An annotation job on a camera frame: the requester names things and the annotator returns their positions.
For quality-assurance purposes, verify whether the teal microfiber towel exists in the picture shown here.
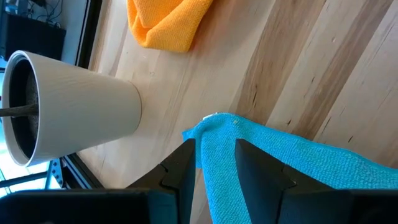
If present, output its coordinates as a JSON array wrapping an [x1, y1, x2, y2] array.
[[182, 111, 398, 224]]

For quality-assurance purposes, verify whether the white plant pot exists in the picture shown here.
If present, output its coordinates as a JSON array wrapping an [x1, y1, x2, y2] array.
[[1, 49, 143, 168]]

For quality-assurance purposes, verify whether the black equipment box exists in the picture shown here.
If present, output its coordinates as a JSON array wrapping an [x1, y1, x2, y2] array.
[[0, 12, 67, 62]]

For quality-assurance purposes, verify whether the orange microfiber towel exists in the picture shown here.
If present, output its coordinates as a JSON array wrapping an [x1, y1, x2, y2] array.
[[126, 0, 215, 54]]

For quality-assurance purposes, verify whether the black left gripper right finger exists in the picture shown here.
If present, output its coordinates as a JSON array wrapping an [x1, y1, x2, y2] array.
[[235, 138, 398, 224]]

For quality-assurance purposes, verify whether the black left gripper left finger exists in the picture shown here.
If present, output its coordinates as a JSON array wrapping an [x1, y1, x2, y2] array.
[[0, 138, 197, 224]]

